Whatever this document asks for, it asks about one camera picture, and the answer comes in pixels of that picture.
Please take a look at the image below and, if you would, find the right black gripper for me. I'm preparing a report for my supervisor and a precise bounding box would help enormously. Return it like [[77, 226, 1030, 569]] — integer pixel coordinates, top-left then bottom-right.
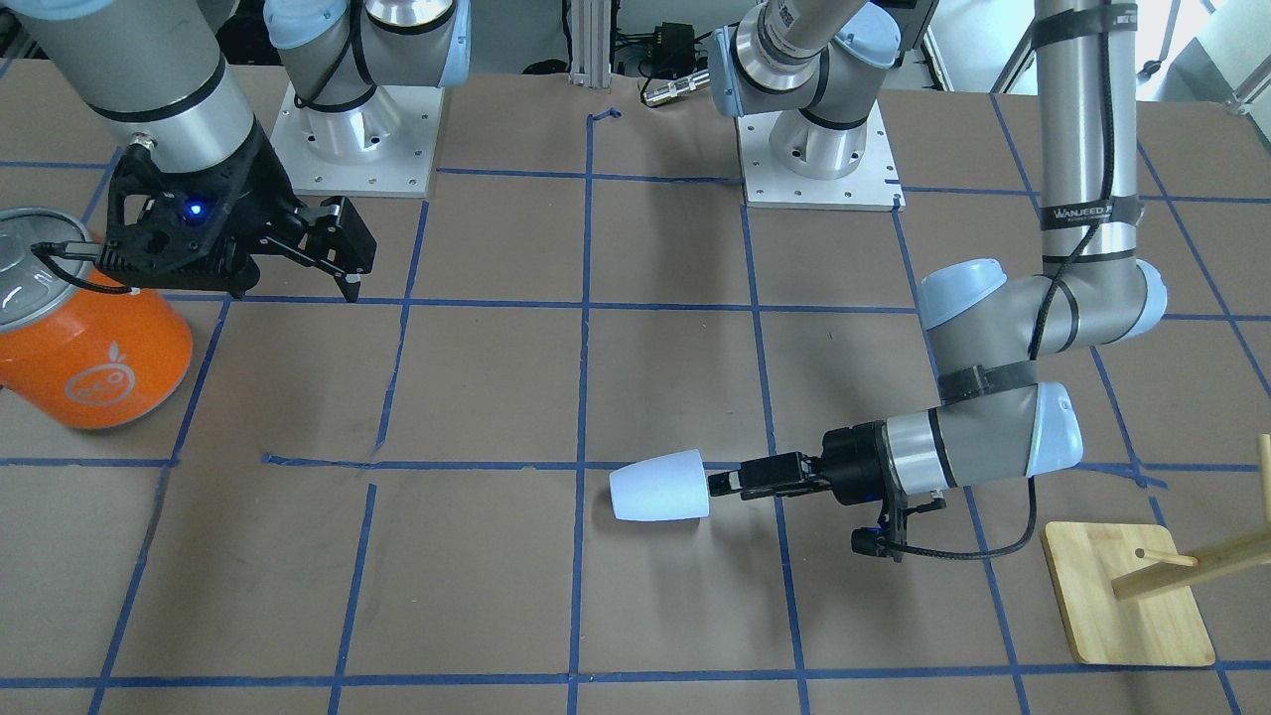
[[94, 135, 377, 304]]

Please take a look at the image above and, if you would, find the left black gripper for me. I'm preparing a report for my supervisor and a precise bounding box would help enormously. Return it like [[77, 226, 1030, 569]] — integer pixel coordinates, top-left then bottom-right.
[[707, 422, 894, 505]]

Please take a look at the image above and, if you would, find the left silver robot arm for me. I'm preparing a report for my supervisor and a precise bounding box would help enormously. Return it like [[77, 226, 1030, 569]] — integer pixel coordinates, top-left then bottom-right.
[[707, 1, 1168, 505]]

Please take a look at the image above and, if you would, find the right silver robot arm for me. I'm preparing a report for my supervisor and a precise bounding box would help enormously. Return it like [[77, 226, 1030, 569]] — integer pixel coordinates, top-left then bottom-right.
[[6, 1, 472, 304]]

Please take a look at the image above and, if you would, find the wooden cup tree stand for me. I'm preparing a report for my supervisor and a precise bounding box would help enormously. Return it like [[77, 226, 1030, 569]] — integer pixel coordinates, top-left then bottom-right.
[[1043, 433, 1270, 668]]

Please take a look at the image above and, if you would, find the orange can-shaped container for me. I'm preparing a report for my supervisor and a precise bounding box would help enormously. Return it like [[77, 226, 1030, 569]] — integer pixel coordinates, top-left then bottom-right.
[[1, 207, 194, 429]]

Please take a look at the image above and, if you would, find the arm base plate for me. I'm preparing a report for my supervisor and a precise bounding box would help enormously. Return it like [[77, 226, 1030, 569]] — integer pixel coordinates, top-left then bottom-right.
[[736, 104, 907, 212], [269, 86, 446, 199]]

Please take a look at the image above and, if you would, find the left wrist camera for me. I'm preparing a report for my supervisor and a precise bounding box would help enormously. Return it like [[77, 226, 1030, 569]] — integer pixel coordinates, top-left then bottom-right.
[[852, 490, 947, 563]]

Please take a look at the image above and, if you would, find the aluminium frame post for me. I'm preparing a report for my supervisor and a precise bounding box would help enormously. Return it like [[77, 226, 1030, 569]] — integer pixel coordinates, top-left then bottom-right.
[[564, 0, 616, 91]]

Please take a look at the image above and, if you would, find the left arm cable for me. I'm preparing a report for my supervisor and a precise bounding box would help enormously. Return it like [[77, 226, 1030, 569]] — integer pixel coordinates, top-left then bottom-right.
[[894, 0, 1118, 563]]

